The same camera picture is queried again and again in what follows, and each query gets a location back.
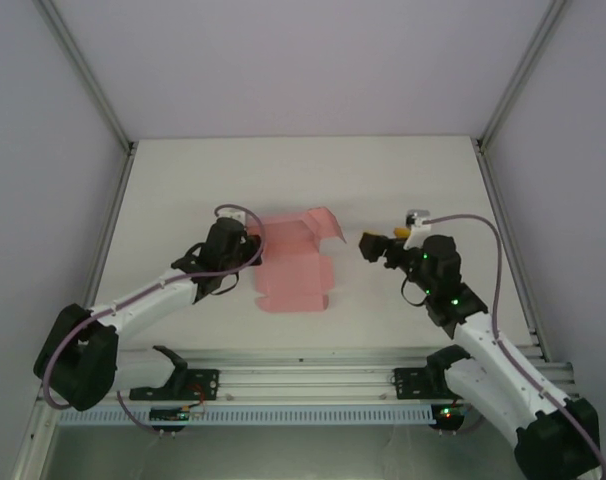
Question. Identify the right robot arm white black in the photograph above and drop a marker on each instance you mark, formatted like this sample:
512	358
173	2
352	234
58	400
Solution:
493	370

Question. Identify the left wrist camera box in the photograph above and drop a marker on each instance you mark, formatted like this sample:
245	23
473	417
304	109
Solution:
232	215

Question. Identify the grey metal panel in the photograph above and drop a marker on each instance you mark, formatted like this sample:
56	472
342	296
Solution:
303	452

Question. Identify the pink paper box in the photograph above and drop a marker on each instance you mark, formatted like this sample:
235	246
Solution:
293	280

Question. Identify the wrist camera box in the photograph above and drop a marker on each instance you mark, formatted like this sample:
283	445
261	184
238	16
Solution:
417	225
232	215

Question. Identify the aluminium mounting rail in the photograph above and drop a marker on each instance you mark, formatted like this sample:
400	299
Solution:
303	380

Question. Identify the aluminium table side rail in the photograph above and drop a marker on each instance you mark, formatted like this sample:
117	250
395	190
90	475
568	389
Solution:
498	200
110	220

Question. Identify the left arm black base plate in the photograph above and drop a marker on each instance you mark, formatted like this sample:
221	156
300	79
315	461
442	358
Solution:
205	384

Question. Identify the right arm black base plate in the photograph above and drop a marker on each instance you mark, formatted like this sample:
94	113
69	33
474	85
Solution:
410	384

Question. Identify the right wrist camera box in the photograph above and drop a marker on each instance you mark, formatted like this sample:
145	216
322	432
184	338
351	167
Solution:
417	225

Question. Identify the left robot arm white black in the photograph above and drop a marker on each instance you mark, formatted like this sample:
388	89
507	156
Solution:
143	300

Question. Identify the aluminium frame post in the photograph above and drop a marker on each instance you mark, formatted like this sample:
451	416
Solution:
88	75
523	70

